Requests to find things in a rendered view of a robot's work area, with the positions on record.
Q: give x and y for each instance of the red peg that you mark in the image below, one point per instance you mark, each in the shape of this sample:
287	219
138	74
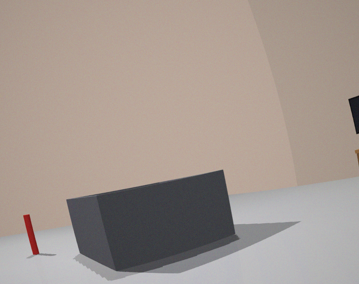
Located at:
31	235

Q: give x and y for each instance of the dark grey box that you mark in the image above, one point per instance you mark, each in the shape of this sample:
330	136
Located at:
129	227

